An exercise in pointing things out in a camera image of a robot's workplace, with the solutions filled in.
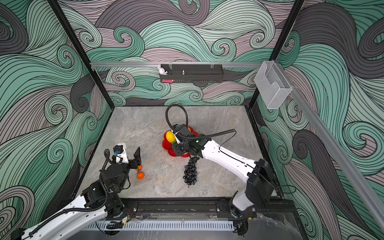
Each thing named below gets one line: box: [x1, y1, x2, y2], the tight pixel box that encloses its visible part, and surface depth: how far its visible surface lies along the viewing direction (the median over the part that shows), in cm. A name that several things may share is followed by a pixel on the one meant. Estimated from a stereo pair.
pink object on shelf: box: [161, 80, 176, 83], surface depth 92 cm
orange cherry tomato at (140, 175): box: [137, 171, 146, 180], surface depth 85 cm
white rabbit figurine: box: [157, 64, 168, 75], surface depth 87 cm
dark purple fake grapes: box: [183, 156, 200, 188], surface depth 83 cm
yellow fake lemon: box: [165, 130, 176, 143], surface depth 97 cm
